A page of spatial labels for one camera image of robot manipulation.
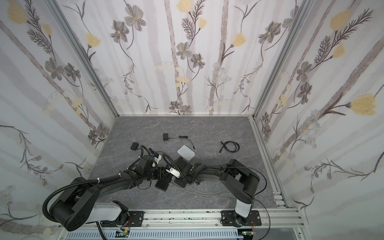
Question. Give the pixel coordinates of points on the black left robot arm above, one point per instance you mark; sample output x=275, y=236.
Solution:
x=72, y=205

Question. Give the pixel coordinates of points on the white rectangular device box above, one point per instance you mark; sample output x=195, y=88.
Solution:
x=186, y=153

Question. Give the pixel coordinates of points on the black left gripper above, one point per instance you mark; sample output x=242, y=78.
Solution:
x=162, y=173

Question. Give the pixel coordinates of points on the white slotted cable duct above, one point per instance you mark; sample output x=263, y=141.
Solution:
x=178, y=234

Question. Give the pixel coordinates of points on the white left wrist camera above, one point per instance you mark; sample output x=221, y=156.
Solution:
x=154, y=160

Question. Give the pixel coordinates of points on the black network switch box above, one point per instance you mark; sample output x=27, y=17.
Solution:
x=163, y=183

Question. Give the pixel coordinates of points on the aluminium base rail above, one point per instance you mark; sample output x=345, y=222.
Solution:
x=190, y=209

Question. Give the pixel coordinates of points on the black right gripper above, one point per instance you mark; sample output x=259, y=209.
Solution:
x=182, y=173

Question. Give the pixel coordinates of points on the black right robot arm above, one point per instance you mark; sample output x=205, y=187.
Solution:
x=241, y=181

